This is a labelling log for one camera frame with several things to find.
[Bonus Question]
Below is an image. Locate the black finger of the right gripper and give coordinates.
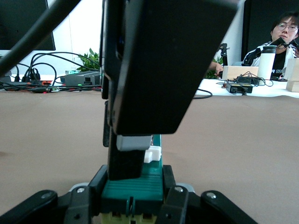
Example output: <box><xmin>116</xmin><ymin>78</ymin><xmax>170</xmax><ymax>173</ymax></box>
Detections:
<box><xmin>111</xmin><ymin>0</ymin><xmax>245</xmax><ymax>152</ymax></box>
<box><xmin>100</xmin><ymin>0</ymin><xmax>144</xmax><ymax>181</ymax></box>

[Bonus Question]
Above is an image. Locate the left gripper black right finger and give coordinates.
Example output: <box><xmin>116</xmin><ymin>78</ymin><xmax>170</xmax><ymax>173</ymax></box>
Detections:
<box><xmin>158</xmin><ymin>165</ymin><xmax>259</xmax><ymax>224</ymax></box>

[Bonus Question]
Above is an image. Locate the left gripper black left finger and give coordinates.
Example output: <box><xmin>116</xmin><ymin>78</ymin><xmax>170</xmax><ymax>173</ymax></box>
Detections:
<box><xmin>0</xmin><ymin>164</ymin><xmax>109</xmax><ymax>224</ymax></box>

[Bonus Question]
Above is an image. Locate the green terminal block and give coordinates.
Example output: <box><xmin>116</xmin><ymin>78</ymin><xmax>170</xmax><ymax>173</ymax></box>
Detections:
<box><xmin>100</xmin><ymin>134</ymin><xmax>164</xmax><ymax>224</ymax></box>

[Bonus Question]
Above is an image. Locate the green potted plant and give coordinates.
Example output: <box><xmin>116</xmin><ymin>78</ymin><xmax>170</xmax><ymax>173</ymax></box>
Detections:
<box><xmin>76</xmin><ymin>48</ymin><xmax>101</xmax><ymax>72</ymax></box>
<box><xmin>206</xmin><ymin>53</ymin><xmax>224</xmax><ymax>80</ymax></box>

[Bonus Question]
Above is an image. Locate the black upright stand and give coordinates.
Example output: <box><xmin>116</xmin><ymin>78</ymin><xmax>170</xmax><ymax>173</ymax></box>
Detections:
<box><xmin>219</xmin><ymin>43</ymin><xmax>231</xmax><ymax>67</ymax></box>

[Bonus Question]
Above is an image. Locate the light wooden box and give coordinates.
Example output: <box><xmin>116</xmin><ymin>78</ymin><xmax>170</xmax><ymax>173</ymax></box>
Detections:
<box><xmin>221</xmin><ymin>65</ymin><xmax>259</xmax><ymax>81</ymax></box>

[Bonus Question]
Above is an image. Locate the black power adapter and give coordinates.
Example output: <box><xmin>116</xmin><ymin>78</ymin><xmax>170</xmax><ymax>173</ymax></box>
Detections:
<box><xmin>225</xmin><ymin>83</ymin><xmax>254</xmax><ymax>95</ymax></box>

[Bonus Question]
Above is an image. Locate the grey electronics box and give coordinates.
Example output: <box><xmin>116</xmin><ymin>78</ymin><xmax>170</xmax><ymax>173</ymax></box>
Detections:
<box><xmin>64</xmin><ymin>71</ymin><xmax>101</xmax><ymax>86</ymax></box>

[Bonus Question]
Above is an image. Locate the white thermos bottle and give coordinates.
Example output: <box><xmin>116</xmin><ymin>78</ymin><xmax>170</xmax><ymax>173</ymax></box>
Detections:
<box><xmin>256</xmin><ymin>46</ymin><xmax>276</xmax><ymax>80</ymax></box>

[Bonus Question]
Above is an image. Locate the dark screen panel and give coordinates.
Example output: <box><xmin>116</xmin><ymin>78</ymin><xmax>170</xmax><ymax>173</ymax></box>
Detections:
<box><xmin>242</xmin><ymin>0</ymin><xmax>299</xmax><ymax>63</ymax></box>

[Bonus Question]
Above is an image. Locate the black articulated clamp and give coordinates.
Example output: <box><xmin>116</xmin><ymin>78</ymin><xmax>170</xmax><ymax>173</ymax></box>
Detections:
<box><xmin>256</xmin><ymin>37</ymin><xmax>299</xmax><ymax>58</ymax></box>

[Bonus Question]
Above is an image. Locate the seated person with glasses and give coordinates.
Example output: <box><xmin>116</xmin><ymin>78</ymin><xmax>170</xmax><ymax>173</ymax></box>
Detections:
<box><xmin>210</xmin><ymin>11</ymin><xmax>299</xmax><ymax>80</ymax></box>

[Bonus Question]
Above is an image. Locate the light wooden block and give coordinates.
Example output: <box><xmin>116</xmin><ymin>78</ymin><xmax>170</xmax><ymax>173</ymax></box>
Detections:
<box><xmin>286</xmin><ymin>80</ymin><xmax>299</xmax><ymax>92</ymax></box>
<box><xmin>284</xmin><ymin>58</ymin><xmax>299</xmax><ymax>82</ymax></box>

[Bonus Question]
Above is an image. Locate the black computer monitor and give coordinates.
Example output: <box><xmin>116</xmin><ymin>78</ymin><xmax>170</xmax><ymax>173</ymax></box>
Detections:
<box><xmin>0</xmin><ymin>0</ymin><xmax>56</xmax><ymax>51</ymax></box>

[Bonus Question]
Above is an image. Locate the black adapter cable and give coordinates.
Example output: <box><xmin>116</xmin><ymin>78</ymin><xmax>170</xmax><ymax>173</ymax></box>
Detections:
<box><xmin>193</xmin><ymin>88</ymin><xmax>214</xmax><ymax>100</ymax></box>

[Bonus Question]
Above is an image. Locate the black looping desk cable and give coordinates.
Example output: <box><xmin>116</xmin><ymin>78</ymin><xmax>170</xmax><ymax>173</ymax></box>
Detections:
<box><xmin>29</xmin><ymin>51</ymin><xmax>82</xmax><ymax>84</ymax></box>

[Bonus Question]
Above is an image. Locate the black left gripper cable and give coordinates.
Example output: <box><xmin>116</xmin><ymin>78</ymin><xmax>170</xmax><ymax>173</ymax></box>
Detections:
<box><xmin>0</xmin><ymin>0</ymin><xmax>79</xmax><ymax>77</ymax></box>

